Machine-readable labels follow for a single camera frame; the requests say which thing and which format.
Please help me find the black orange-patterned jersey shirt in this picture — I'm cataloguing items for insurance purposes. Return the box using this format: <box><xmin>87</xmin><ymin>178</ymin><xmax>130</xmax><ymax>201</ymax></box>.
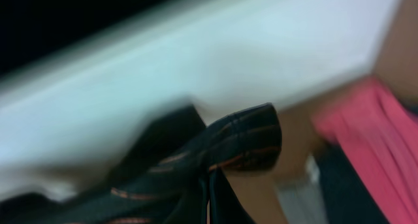
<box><xmin>1</xmin><ymin>104</ymin><xmax>281</xmax><ymax>224</ymax></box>

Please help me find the grey folded garment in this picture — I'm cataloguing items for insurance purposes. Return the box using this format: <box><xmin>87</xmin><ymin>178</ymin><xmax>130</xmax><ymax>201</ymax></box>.
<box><xmin>276</xmin><ymin>155</ymin><xmax>329</xmax><ymax>224</ymax></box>

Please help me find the navy blue garment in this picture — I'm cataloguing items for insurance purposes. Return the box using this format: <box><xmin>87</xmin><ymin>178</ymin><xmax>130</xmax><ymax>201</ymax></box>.
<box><xmin>314</xmin><ymin>144</ymin><xmax>389</xmax><ymax>224</ymax></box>

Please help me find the red t-shirt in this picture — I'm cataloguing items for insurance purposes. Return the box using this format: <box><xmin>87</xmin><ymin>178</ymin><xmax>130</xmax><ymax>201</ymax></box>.
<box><xmin>313</xmin><ymin>78</ymin><xmax>417</xmax><ymax>223</ymax></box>

